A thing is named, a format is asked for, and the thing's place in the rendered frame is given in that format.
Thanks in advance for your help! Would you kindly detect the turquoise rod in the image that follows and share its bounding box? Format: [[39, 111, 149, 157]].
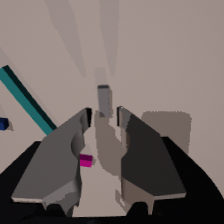
[[0, 65, 57, 135]]

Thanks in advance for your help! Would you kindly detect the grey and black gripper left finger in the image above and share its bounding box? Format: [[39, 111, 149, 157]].
[[0, 107, 92, 224]]

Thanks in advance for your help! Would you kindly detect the short magenta rod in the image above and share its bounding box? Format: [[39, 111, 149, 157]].
[[80, 154, 93, 167]]

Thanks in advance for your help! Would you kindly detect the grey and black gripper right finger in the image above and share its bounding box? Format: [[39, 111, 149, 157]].
[[117, 106, 224, 224]]

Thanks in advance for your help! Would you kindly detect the small blue block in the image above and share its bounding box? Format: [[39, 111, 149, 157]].
[[0, 117, 9, 131]]

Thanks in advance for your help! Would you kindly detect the grey rod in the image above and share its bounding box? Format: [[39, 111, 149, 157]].
[[97, 85, 110, 117]]

